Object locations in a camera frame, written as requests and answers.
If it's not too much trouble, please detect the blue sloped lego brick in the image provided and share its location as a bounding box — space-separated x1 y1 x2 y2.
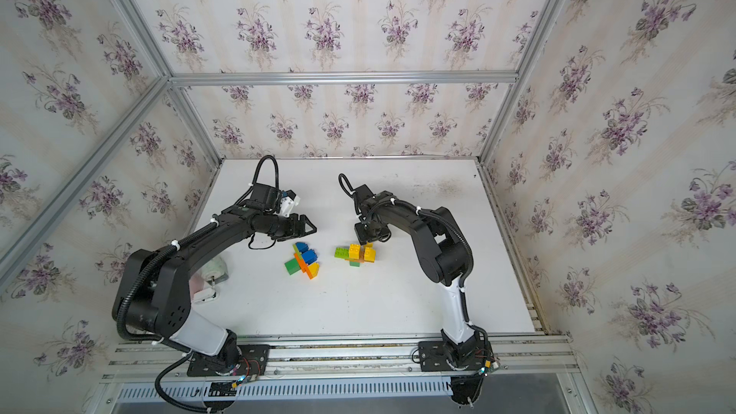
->
294 241 309 253

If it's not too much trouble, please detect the yellow square lego brick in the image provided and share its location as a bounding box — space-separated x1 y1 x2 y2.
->
361 245 376 263

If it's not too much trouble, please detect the blue square lego brick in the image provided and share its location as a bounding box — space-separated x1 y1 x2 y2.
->
301 249 317 266

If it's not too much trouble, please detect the small green lego brick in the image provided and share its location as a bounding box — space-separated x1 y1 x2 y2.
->
285 259 302 275

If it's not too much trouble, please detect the orange long lego brick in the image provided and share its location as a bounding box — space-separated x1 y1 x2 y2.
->
294 253 311 279

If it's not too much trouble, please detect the lime green plate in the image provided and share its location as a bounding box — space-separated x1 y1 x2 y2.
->
335 247 350 260

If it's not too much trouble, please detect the yellow sloped lego brick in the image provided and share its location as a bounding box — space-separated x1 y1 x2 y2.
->
308 263 320 279

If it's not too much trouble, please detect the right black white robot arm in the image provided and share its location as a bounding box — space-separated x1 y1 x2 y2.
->
337 174 498 406

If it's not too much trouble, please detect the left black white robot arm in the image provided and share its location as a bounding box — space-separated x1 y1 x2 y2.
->
111 177 317 413

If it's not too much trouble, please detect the white small device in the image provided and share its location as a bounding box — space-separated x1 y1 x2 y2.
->
192 256 229 305

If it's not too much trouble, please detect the pink pen cup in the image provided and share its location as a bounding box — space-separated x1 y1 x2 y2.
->
188 274 207 302

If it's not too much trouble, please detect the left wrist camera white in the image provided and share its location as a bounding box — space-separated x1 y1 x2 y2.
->
278 190 300 218

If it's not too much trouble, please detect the aluminium front rail frame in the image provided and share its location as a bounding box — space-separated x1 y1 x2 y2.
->
85 332 599 414

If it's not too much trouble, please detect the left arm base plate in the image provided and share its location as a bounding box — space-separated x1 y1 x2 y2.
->
187 344 271 378

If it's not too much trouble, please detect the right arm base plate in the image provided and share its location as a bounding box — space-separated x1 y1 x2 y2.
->
413 338 498 373

